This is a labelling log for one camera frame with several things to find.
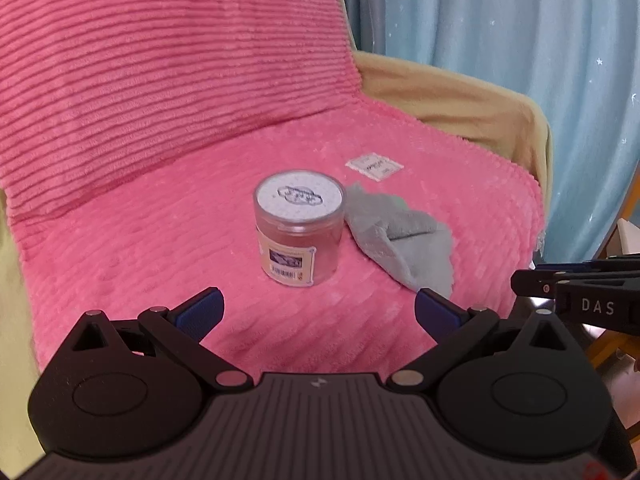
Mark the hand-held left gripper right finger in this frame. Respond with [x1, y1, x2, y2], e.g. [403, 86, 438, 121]
[386, 287, 576, 394]

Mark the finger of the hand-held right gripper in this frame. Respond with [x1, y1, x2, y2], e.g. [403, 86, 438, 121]
[534, 255, 640, 275]
[510, 268, 566, 301]

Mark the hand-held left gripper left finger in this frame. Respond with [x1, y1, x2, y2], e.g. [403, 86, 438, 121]
[70, 286, 255, 394]

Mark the grey cleaning cloth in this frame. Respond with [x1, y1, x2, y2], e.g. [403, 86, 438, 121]
[343, 183, 455, 299]

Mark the clear plastic jar container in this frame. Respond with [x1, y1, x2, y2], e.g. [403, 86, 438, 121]
[253, 169, 347, 289]

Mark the white blanket label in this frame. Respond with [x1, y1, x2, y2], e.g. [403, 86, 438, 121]
[346, 151, 404, 181]

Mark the pink ribbed blanket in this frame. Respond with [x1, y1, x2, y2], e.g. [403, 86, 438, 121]
[0, 0, 546, 377]

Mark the beige sofa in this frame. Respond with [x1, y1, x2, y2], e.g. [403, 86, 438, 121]
[0, 0, 555, 466]

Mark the blue star-print curtain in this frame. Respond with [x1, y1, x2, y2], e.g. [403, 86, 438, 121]
[325, 0, 640, 267]

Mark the wooden chair frame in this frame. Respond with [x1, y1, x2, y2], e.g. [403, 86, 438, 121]
[589, 169, 640, 377]

